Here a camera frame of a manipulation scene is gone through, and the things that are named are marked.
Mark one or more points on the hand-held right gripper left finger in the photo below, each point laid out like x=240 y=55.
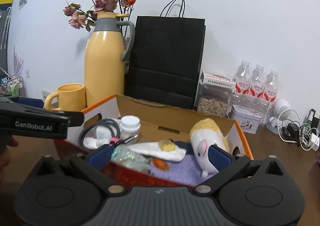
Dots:
x=100 y=155

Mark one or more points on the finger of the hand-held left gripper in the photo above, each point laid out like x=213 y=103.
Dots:
x=72 y=118
x=31 y=103

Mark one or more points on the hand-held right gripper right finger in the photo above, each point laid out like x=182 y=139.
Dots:
x=220 y=157

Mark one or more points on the white and yellow plush toy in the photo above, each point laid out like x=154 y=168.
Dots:
x=202 y=138

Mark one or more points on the iridescent plastic bag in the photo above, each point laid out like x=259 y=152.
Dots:
x=127 y=159

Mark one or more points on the purple cloth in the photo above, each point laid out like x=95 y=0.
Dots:
x=180 y=169

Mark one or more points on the translucent white labelled bottle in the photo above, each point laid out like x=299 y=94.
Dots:
x=130 y=123

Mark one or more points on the orange candy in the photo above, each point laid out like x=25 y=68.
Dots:
x=161 y=164

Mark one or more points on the white tissue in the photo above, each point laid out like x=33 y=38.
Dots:
x=160 y=154

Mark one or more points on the red cardboard box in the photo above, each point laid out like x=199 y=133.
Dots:
x=172 y=118

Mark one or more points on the person's left hand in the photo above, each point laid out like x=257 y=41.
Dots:
x=13 y=143

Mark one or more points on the yellow mug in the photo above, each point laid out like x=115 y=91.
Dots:
x=71 y=97

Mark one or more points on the metal storage cart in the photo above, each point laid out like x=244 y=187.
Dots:
x=12 y=86

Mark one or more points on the white printed tin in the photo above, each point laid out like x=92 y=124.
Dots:
x=246 y=121

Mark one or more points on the clear container of seeds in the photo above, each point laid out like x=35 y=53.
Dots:
x=212 y=103

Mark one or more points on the yellow thermos jug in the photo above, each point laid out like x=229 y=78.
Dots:
x=103 y=66

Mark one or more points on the black power adapter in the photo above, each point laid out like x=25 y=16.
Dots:
x=290 y=128

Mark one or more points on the flat white box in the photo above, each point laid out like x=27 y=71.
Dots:
x=217 y=80

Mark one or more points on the grey refrigerator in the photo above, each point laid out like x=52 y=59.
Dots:
x=3 y=23

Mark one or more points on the clear water bottle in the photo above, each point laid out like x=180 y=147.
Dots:
x=242 y=73
x=257 y=78
x=271 y=82

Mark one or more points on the white charger plug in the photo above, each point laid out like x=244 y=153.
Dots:
x=314 y=141

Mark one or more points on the small black device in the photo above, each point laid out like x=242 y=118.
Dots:
x=312 y=116

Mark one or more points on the black paper bag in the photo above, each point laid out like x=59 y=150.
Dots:
x=165 y=53

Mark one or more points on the white wall socket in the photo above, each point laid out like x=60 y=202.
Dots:
x=28 y=73

